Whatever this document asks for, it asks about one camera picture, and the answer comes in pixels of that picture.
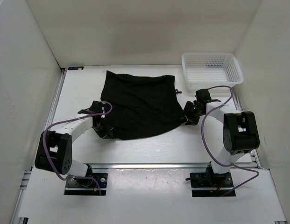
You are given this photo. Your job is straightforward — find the aluminium left rail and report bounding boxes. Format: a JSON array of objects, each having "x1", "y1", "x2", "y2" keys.
[{"x1": 10, "y1": 68, "x2": 67, "y2": 224}]

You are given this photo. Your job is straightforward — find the purple cable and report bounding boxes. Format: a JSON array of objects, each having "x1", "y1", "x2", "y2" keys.
[
  {"x1": 200, "y1": 85, "x2": 260, "y2": 196},
  {"x1": 42, "y1": 100, "x2": 114, "y2": 182}
]

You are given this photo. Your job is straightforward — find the black shorts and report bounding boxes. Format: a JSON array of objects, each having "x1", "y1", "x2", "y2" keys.
[{"x1": 100, "y1": 71, "x2": 186, "y2": 140}]

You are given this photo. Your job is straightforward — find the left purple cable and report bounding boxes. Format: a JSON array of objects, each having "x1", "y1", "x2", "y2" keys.
[{"x1": 42, "y1": 100, "x2": 114, "y2": 182}]

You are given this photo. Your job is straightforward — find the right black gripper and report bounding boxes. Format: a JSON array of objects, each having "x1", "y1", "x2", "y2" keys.
[{"x1": 178, "y1": 100, "x2": 205, "y2": 126}]

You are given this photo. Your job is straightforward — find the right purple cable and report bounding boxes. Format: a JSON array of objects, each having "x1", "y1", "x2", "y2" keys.
[{"x1": 200, "y1": 85, "x2": 260, "y2": 196}]

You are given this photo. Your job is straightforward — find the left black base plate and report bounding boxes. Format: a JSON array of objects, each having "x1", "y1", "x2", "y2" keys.
[{"x1": 64, "y1": 172, "x2": 108, "y2": 196}]

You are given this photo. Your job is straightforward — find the white plastic basket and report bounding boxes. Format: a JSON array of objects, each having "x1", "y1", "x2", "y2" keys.
[{"x1": 182, "y1": 52, "x2": 243, "y2": 92}]

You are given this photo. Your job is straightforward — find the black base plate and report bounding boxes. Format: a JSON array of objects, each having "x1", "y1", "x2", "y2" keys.
[
  {"x1": 64, "y1": 172, "x2": 108, "y2": 196},
  {"x1": 185, "y1": 172, "x2": 236, "y2": 197}
]

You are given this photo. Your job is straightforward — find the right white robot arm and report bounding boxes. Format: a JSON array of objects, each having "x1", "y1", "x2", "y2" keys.
[{"x1": 184, "y1": 89, "x2": 260, "y2": 187}]

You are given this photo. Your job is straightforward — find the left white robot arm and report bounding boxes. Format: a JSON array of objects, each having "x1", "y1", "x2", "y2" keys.
[{"x1": 35, "y1": 101, "x2": 113, "y2": 187}]

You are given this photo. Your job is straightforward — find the aluminium rail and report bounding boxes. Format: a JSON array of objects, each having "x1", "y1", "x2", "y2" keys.
[
  {"x1": 236, "y1": 87, "x2": 290, "y2": 223},
  {"x1": 10, "y1": 68, "x2": 67, "y2": 224},
  {"x1": 37, "y1": 161, "x2": 261, "y2": 174}
]

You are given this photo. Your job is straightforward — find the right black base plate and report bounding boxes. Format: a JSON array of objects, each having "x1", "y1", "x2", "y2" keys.
[{"x1": 185, "y1": 172, "x2": 236, "y2": 197}]

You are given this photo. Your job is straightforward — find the aluminium front rail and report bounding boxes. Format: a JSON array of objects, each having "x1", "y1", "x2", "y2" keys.
[{"x1": 37, "y1": 161, "x2": 261, "y2": 174}]

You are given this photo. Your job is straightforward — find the aluminium right rail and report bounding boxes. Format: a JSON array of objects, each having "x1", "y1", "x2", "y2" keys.
[{"x1": 236, "y1": 87, "x2": 290, "y2": 223}]

